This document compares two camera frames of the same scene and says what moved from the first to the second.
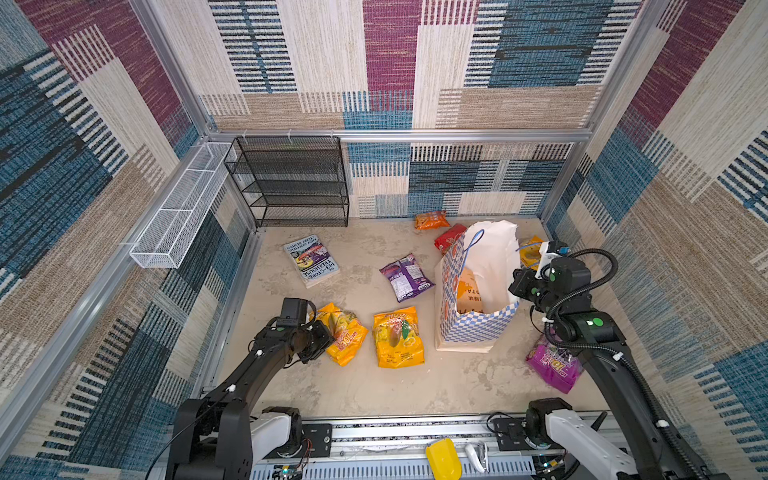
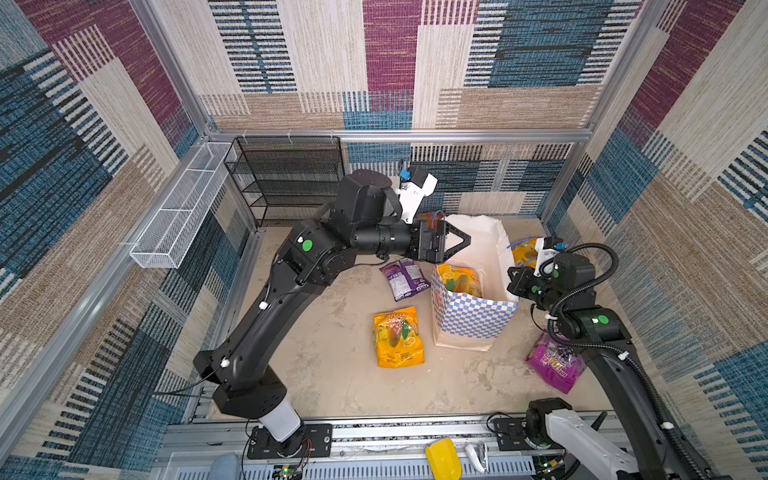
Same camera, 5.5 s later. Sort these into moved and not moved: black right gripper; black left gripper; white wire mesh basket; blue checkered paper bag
Moved: black left gripper
Not moved: white wire mesh basket; blue checkered paper bag; black right gripper
